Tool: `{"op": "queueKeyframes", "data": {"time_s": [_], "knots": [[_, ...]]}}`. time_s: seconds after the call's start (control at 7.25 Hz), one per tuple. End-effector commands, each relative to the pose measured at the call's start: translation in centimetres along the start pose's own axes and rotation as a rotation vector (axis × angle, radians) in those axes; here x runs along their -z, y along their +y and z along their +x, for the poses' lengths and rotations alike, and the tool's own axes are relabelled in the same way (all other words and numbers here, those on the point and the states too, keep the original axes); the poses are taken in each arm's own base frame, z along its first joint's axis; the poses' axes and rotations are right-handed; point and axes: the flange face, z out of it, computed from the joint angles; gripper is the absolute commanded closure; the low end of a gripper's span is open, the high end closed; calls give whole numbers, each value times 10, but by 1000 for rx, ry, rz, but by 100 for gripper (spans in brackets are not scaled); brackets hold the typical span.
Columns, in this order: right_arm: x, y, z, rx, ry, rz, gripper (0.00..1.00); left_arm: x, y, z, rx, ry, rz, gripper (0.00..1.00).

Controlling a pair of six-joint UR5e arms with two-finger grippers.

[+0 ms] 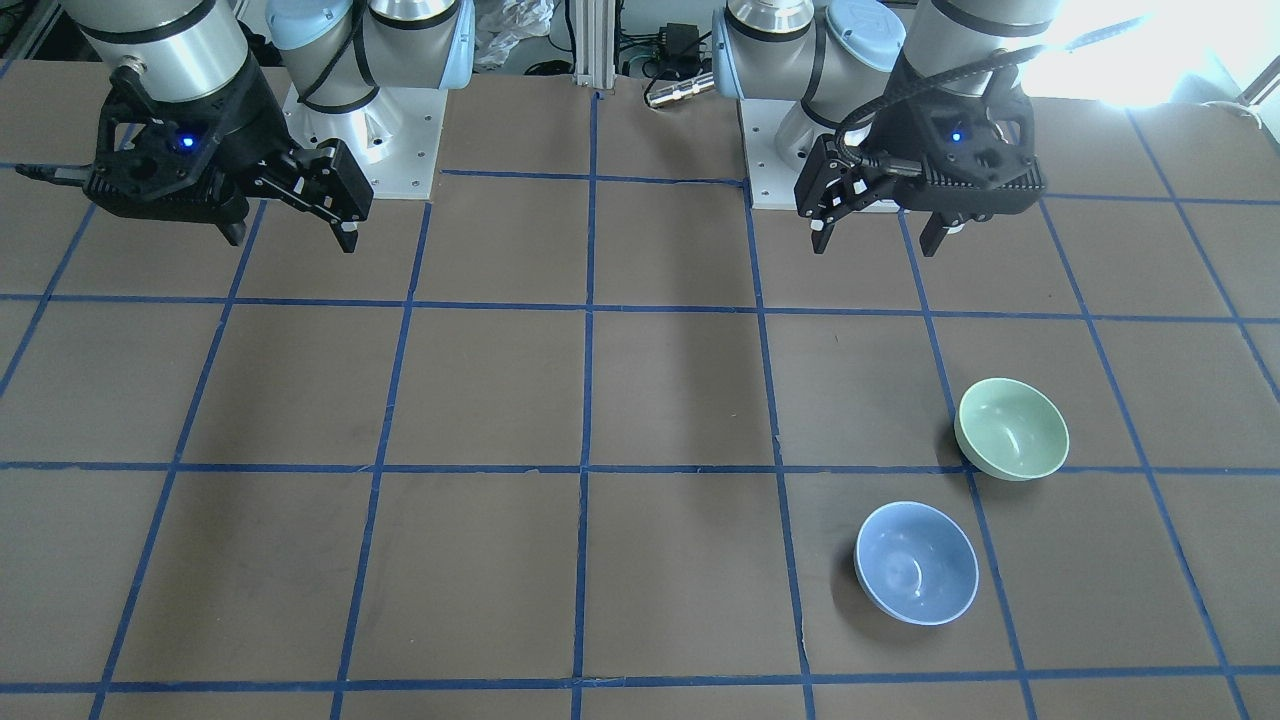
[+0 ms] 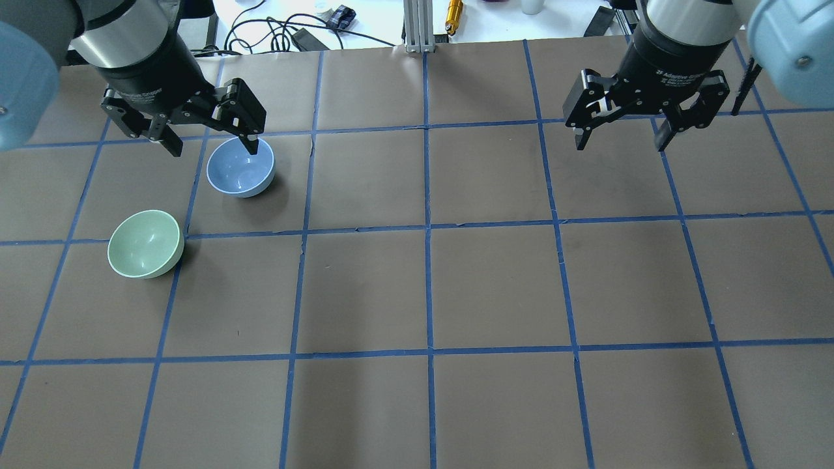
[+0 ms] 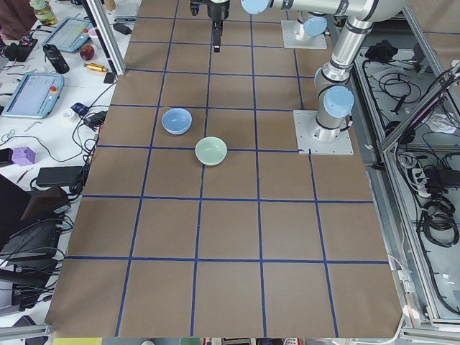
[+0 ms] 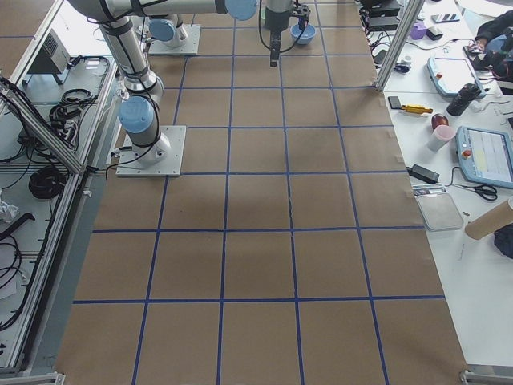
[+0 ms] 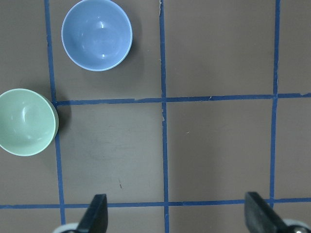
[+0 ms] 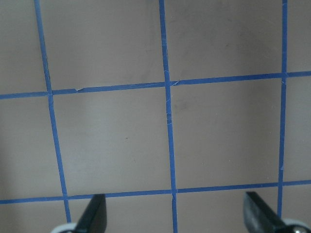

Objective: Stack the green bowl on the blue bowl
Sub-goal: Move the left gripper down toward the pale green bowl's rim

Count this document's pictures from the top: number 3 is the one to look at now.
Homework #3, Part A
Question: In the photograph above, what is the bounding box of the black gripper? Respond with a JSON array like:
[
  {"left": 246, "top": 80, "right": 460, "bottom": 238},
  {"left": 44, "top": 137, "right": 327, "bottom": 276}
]
[{"left": 206, "top": 0, "right": 230, "bottom": 53}]

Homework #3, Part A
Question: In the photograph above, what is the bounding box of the green ceramic bowl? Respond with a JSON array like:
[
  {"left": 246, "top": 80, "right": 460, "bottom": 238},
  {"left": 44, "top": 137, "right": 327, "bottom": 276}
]
[{"left": 195, "top": 137, "right": 227, "bottom": 166}]

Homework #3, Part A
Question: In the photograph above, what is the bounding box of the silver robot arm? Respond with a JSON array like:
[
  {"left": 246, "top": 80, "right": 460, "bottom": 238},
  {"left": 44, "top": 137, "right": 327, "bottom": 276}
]
[
  {"left": 241, "top": 0, "right": 408, "bottom": 143},
  {"left": 296, "top": 11, "right": 328, "bottom": 40}
]

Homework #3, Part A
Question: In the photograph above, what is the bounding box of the blue ceramic bowl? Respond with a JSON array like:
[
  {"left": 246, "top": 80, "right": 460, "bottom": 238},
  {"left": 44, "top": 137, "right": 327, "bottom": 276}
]
[{"left": 161, "top": 108, "right": 193, "bottom": 135}]

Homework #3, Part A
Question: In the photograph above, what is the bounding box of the pink lidded cup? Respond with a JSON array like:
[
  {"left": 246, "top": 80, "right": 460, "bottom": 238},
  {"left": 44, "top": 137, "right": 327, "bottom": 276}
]
[{"left": 88, "top": 28, "right": 98, "bottom": 40}]

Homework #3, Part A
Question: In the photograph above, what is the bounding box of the red apple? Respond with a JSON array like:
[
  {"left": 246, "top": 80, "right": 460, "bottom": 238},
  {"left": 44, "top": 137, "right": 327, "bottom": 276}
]
[{"left": 80, "top": 45, "right": 95, "bottom": 61}]

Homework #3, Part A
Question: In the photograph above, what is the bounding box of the far blue teach pendant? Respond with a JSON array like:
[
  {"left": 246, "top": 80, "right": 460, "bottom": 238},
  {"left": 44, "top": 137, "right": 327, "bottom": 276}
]
[{"left": 42, "top": 17, "right": 93, "bottom": 52}]

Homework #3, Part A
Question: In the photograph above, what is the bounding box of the blue teach pendant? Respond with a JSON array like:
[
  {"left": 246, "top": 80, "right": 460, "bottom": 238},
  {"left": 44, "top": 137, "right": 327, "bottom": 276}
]
[
  {"left": 42, "top": 17, "right": 93, "bottom": 52},
  {"left": 1, "top": 73, "right": 65, "bottom": 119}
]

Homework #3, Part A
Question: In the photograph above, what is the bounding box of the black water bottle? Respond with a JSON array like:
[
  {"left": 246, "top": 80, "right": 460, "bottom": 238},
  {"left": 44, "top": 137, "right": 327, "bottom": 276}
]
[{"left": 43, "top": 44, "right": 70, "bottom": 74}]

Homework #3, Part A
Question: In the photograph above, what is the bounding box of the near blue teach pendant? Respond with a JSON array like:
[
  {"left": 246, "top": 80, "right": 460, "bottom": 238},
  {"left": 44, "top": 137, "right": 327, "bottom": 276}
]
[{"left": 1, "top": 73, "right": 65, "bottom": 119}]

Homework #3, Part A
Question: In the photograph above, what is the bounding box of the black power adapter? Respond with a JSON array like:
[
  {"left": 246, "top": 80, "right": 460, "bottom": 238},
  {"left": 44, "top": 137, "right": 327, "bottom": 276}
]
[{"left": 35, "top": 166, "right": 83, "bottom": 188}]

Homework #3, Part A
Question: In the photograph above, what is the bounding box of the purple plastic block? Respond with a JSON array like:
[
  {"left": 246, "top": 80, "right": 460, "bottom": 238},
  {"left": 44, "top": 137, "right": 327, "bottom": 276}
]
[{"left": 11, "top": 147, "right": 36, "bottom": 166}]

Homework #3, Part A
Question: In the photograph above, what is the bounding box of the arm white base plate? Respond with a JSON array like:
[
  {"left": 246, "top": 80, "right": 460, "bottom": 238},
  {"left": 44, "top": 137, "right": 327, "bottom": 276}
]
[
  {"left": 281, "top": 18, "right": 327, "bottom": 50},
  {"left": 293, "top": 110, "right": 354, "bottom": 155}
]

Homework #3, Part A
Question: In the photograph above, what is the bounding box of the aluminium frame post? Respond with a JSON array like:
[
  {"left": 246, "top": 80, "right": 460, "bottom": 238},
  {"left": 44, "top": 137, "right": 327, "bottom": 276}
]
[{"left": 83, "top": 0, "right": 126, "bottom": 75}]

